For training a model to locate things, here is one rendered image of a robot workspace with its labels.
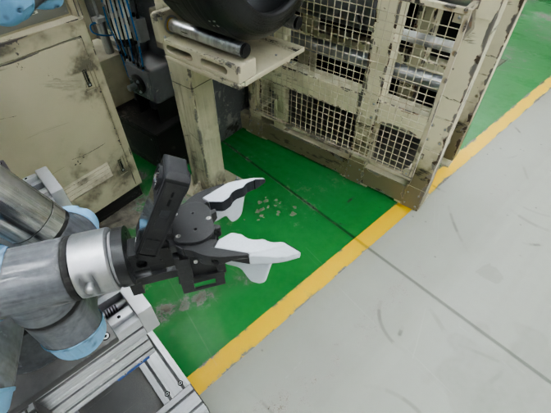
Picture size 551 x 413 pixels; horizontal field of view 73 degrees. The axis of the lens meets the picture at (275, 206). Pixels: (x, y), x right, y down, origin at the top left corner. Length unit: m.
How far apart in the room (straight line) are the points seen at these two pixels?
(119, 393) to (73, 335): 0.79
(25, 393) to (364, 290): 1.25
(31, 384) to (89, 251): 0.42
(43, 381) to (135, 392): 0.53
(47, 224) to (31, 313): 0.14
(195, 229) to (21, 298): 0.19
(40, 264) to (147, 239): 0.11
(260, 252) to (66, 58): 1.35
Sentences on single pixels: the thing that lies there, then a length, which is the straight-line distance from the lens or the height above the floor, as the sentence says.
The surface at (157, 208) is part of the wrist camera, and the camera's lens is 0.40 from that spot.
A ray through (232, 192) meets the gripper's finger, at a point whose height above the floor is 1.06.
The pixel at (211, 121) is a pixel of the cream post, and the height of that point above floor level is 0.42.
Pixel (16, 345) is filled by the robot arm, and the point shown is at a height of 0.88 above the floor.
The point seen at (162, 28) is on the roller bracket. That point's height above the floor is 0.90.
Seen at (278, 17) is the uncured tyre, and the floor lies 0.96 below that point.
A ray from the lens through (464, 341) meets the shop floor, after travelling 1.69.
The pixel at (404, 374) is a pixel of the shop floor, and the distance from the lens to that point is 1.55.
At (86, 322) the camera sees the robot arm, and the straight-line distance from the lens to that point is 0.55.
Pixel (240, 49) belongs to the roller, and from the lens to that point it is 1.23.
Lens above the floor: 1.40
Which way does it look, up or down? 46 degrees down
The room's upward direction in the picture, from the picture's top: straight up
